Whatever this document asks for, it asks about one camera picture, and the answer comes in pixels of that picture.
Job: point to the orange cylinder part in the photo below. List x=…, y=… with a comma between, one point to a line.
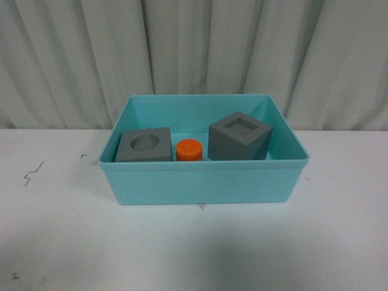
x=189, y=150

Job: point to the white curtain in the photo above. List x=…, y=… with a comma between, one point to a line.
x=73, y=64

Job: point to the gray block with square hole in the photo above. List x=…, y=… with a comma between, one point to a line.
x=238, y=137

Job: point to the gray block with round hole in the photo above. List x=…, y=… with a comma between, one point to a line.
x=145, y=145

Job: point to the blue plastic box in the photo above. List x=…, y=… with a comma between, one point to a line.
x=202, y=182

